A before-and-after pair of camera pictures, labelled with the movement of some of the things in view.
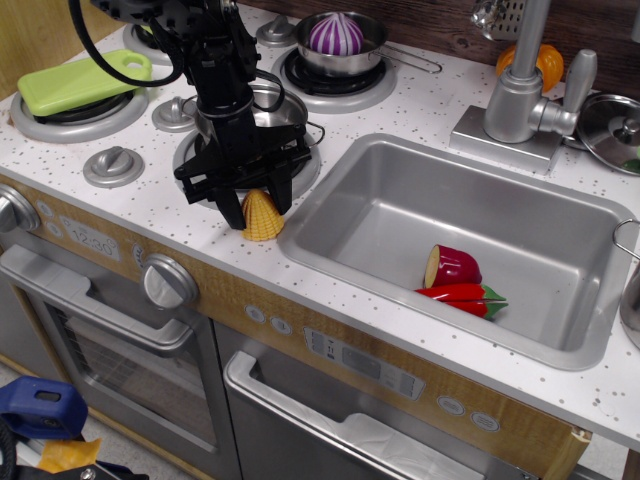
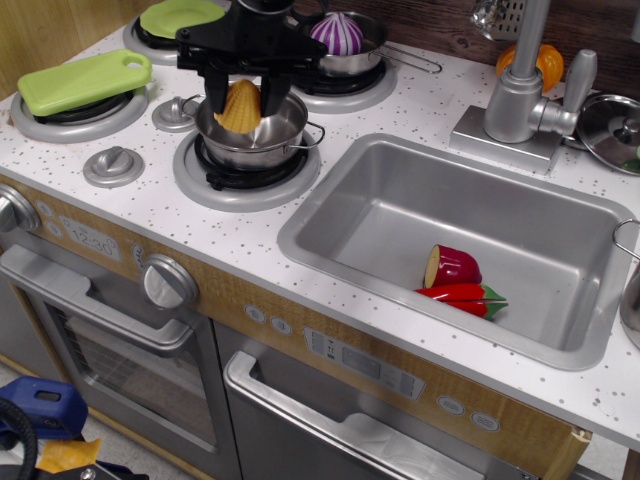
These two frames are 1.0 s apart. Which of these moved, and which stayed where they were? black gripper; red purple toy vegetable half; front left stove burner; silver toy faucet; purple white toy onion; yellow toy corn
Moved: black gripper; yellow toy corn
Stayed: silver toy faucet; front left stove burner; red purple toy vegetable half; purple white toy onion
